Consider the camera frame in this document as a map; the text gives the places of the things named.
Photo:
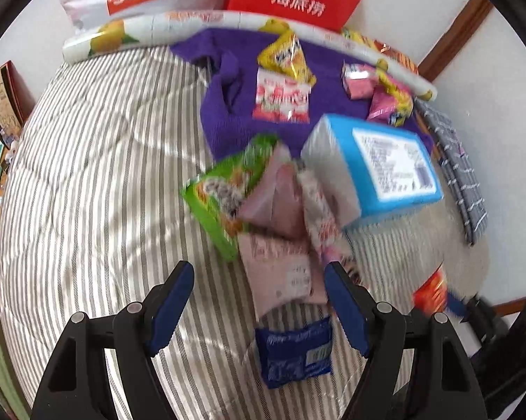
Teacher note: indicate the striped mattress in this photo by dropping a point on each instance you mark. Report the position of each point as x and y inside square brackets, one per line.
[92, 162]

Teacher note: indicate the pink triangular snack packet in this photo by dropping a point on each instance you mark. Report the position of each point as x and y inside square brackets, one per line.
[269, 201]

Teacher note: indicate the slim white pink snack packet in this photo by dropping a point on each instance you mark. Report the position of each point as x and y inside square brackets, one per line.
[322, 223]

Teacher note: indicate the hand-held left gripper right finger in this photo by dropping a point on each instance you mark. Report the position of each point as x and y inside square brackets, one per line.
[348, 310]

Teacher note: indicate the brown wooden door frame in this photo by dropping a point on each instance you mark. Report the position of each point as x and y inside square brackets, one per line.
[464, 30]

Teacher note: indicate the orange chips bag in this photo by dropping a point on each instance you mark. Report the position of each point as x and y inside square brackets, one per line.
[396, 54]

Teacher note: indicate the patterned notebook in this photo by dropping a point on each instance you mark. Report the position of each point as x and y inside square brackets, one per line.
[2, 96]

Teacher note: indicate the green snack packet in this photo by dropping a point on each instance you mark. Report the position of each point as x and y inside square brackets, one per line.
[219, 197]

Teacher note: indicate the blue snack packet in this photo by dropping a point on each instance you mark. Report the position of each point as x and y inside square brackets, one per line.
[293, 354]

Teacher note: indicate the blue tissue pack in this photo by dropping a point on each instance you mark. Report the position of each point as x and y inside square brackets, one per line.
[368, 201]

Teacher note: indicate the pink strawberry snack packet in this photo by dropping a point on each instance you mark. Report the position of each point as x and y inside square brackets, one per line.
[282, 100]

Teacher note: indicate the yellow red snack packet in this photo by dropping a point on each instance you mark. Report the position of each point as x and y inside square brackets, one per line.
[389, 100]

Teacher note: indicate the grey checked cloth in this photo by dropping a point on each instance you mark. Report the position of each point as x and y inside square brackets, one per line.
[462, 175]

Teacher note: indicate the yellow chips bag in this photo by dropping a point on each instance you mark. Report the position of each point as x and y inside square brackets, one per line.
[352, 36]

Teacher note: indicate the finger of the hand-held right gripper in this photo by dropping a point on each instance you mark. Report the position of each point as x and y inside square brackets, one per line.
[457, 308]

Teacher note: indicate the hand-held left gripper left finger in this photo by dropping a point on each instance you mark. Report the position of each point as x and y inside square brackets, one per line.
[171, 310]

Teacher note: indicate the purple towel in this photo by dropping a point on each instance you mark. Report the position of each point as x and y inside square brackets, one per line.
[241, 109]

